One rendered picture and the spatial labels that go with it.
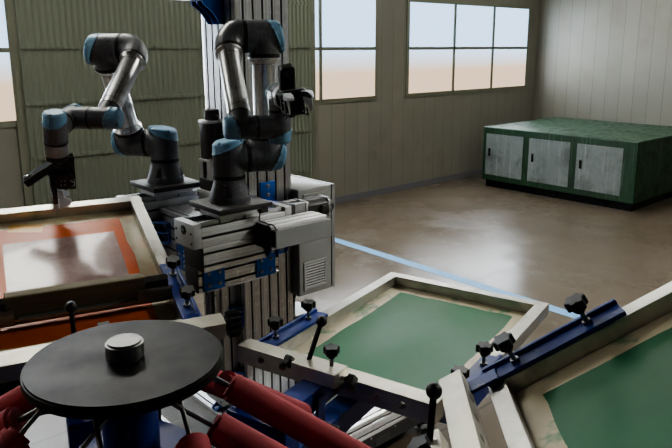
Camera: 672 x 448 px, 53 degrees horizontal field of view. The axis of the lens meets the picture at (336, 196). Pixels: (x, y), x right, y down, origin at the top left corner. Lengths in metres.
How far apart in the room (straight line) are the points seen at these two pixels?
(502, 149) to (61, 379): 8.04
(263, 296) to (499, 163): 6.39
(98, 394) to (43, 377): 0.11
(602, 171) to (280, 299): 5.82
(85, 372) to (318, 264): 1.90
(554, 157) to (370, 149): 2.22
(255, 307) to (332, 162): 5.09
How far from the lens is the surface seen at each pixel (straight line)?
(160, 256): 2.18
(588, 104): 10.44
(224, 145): 2.39
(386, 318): 2.19
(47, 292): 1.94
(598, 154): 8.19
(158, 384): 1.06
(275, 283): 2.85
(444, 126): 9.19
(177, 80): 6.51
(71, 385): 1.10
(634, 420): 1.23
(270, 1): 2.69
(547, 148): 8.50
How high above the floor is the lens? 1.81
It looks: 13 degrees down
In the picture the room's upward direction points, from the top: straight up
